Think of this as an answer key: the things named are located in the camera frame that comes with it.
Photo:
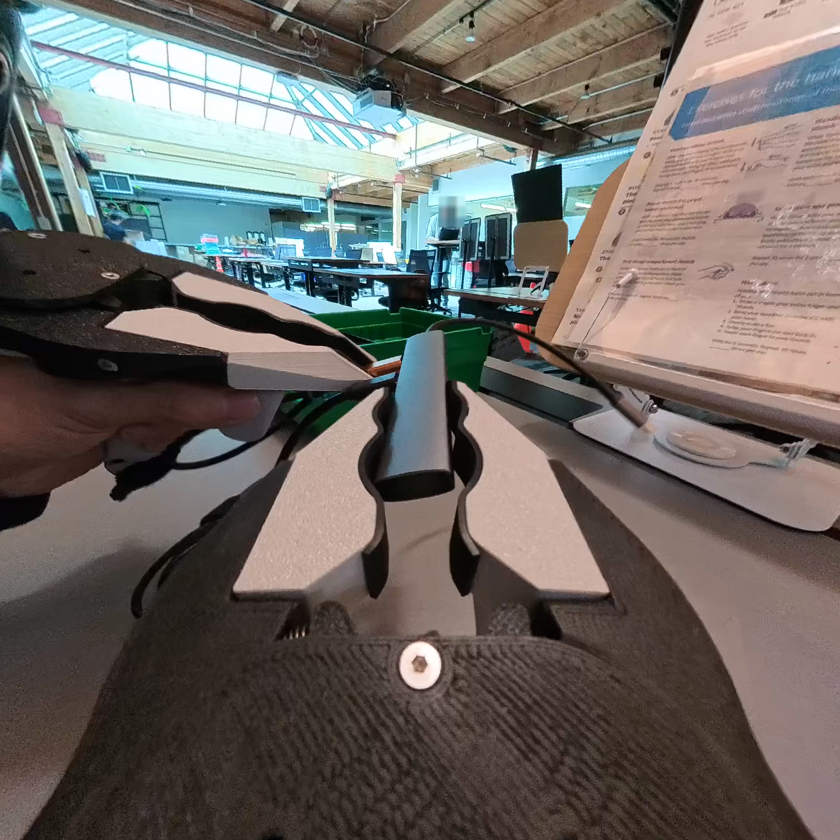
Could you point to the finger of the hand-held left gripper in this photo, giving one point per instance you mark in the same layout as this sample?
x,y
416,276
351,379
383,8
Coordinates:
x,y
229,292
197,334

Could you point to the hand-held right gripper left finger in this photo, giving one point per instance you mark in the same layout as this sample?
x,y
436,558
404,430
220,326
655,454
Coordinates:
x,y
308,512

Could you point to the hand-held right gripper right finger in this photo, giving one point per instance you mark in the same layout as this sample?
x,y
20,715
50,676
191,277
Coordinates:
x,y
531,518

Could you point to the grey USB hub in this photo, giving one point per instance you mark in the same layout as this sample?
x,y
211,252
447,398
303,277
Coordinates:
x,y
417,426

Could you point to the green plastic bin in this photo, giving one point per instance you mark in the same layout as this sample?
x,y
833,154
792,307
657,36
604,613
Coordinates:
x,y
459,354

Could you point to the grey desk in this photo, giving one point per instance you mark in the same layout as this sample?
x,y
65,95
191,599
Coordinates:
x,y
65,558

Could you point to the person's left hand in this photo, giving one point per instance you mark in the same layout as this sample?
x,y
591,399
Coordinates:
x,y
59,426

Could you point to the black flat strip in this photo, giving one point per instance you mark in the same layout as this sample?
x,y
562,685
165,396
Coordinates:
x,y
538,387

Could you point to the dark wooden table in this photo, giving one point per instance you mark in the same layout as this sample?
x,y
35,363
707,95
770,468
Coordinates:
x,y
361,270

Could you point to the black office chair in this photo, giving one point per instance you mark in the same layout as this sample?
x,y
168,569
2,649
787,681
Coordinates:
x,y
421,275

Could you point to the white book stand base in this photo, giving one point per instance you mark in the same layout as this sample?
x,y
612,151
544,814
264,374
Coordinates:
x,y
754,485

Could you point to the ceiling projector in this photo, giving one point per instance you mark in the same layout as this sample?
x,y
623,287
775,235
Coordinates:
x,y
377,105

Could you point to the black standing screen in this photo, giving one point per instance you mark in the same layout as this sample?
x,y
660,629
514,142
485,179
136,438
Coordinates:
x,y
470,237
498,235

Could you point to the small wooden book stand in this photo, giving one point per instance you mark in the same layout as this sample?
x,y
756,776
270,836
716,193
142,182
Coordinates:
x,y
541,246

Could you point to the printed exercise sheet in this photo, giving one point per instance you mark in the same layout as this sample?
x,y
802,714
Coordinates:
x,y
754,262

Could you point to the large white instruction sheet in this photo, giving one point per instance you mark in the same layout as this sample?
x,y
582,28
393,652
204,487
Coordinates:
x,y
754,19

